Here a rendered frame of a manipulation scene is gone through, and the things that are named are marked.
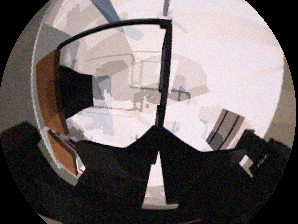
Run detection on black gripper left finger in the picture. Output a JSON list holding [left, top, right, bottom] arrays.
[[76, 125, 157, 202]]

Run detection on black glasses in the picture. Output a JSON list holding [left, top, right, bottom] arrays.
[[57, 18, 173, 165]]

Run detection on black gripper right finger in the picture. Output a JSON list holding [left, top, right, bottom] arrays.
[[160, 127, 247, 205]]

